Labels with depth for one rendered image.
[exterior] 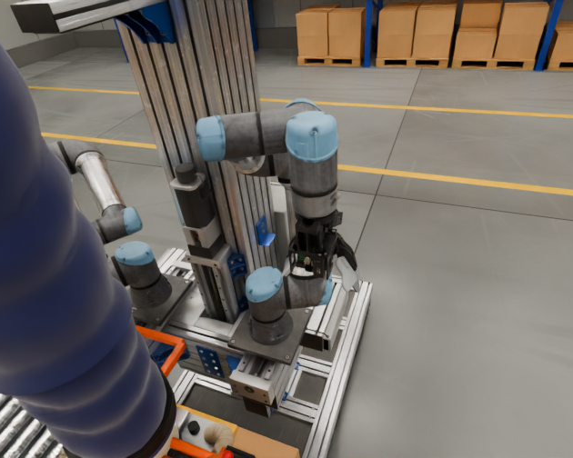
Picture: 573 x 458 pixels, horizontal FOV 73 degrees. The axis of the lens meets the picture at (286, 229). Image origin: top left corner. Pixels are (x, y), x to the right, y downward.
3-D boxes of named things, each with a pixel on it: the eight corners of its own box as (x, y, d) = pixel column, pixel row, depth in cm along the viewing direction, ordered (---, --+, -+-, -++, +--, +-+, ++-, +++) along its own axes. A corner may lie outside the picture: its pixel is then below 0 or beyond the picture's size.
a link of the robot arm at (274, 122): (258, 99, 68) (260, 124, 60) (321, 92, 68) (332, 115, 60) (264, 140, 73) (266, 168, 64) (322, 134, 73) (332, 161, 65)
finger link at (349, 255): (341, 276, 73) (315, 243, 71) (344, 270, 75) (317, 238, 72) (361, 270, 70) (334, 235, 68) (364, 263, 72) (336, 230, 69)
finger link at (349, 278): (351, 309, 72) (322, 275, 69) (358, 286, 76) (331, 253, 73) (365, 305, 70) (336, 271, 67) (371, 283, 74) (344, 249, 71)
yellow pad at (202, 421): (113, 423, 107) (106, 414, 103) (135, 391, 114) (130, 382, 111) (221, 467, 96) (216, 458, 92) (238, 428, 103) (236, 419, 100)
